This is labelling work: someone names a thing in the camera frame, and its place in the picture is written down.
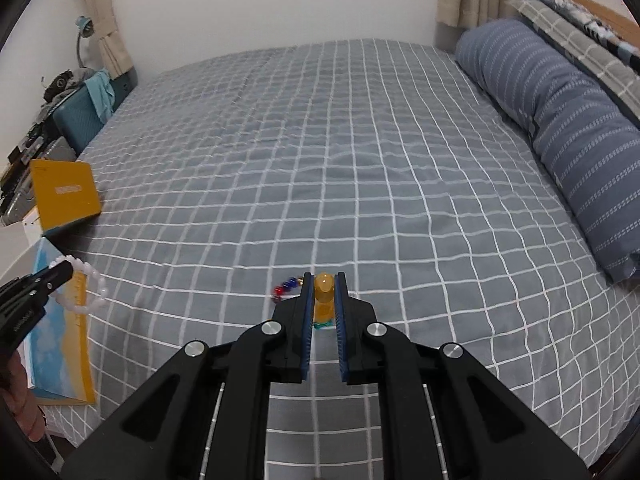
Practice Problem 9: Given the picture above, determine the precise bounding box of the yellow bead bracelet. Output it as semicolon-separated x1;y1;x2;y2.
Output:
311;271;336;331

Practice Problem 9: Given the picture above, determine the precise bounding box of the grey checked bed cover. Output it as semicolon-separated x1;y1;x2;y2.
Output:
46;40;639;463

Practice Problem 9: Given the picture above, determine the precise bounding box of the teal hard suitcase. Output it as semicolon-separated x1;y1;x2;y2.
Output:
52;72;137;155

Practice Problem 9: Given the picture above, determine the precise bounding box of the grey hard suitcase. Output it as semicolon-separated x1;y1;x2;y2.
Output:
1;138;77;226

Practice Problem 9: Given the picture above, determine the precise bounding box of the blue striped pillow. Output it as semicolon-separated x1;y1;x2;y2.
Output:
454;20;639;283

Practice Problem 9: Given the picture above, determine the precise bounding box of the white bead bracelet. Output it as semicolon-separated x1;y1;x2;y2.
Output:
48;253;110;316

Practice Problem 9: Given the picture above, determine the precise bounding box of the teal cloth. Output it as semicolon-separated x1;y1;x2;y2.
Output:
84;68;115;124

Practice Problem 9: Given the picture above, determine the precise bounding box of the multicolour bead bracelet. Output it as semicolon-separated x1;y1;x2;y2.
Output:
271;275;305;305

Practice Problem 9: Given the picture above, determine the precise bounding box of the white cardboard box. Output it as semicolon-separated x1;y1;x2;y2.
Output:
18;159;107;405

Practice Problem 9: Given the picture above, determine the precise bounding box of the left hand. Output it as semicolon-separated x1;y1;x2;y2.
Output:
1;351;46;442

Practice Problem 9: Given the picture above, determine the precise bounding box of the wooden headboard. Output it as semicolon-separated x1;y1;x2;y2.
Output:
574;0;640;47

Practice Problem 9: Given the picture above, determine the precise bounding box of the grey checked pillow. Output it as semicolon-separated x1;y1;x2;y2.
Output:
506;0;639;124

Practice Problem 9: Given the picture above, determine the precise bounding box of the blue desk lamp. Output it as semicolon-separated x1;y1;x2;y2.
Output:
75;15;94;68

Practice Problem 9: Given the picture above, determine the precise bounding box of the beige left curtain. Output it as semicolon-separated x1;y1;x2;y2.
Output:
81;0;134;79

